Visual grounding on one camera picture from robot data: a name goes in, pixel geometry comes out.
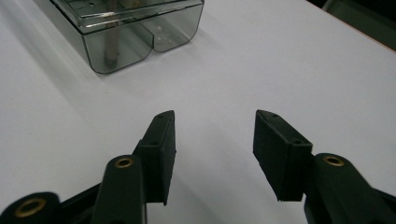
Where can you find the clear plastic compartment box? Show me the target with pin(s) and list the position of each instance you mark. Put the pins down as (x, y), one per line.
(140, 34)

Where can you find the white paper sheet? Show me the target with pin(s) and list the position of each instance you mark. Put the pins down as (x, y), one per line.
(218, 77)

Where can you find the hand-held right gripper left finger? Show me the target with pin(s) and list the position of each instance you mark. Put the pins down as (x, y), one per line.
(158, 155)

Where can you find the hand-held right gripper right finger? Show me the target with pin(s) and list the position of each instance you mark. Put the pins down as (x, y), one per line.
(280, 155)

